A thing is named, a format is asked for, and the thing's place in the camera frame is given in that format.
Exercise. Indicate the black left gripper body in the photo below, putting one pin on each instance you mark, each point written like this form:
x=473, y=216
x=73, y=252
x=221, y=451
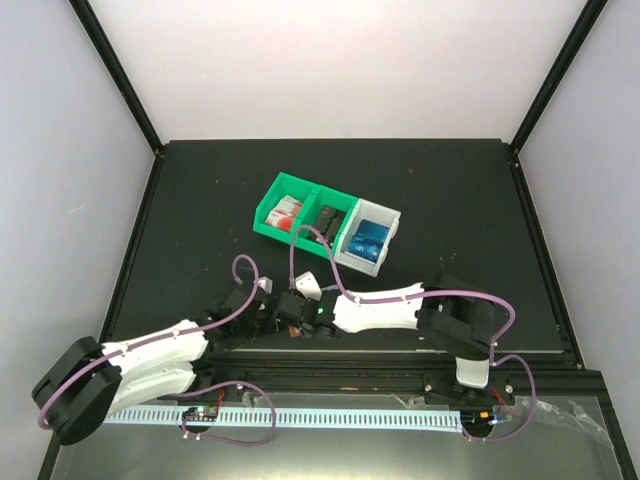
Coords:
x=251, y=328

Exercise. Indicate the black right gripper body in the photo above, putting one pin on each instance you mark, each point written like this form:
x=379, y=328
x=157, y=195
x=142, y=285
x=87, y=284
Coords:
x=310, y=328

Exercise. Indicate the brown leather card holder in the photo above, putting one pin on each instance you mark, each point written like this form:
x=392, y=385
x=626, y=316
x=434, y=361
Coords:
x=294, y=332

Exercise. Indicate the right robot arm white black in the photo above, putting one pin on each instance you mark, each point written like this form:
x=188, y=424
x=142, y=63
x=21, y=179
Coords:
x=443, y=312

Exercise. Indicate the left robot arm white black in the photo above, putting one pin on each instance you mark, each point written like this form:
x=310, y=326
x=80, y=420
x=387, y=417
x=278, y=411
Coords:
x=92, y=381

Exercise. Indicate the stack of blue cards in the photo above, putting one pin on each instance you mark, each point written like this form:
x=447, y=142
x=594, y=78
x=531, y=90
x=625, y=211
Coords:
x=368, y=241

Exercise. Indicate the stack of black cards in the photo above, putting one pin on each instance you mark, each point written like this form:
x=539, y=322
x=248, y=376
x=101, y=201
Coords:
x=328, y=223

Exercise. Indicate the white bin with blue cards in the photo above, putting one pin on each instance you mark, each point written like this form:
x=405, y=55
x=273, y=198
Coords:
x=367, y=210

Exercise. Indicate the green bin with black cards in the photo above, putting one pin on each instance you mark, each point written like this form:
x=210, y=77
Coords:
x=322, y=195

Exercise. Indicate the stack of white red cards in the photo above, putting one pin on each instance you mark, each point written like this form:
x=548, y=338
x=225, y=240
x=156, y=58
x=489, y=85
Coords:
x=284, y=213

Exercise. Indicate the green bin with red cards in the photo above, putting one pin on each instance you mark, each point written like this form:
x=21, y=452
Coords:
x=284, y=184

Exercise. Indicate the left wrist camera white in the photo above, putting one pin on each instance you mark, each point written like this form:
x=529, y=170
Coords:
x=266, y=284

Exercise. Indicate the black aluminium frame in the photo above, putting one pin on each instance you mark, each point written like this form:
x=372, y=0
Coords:
x=419, y=106

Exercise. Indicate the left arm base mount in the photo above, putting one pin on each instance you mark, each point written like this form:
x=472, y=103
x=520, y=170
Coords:
x=202, y=385

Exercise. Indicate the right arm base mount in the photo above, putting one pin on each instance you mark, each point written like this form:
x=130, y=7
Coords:
x=442, y=388

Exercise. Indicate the white slotted cable duct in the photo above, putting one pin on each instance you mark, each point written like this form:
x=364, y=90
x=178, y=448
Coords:
x=281, y=417

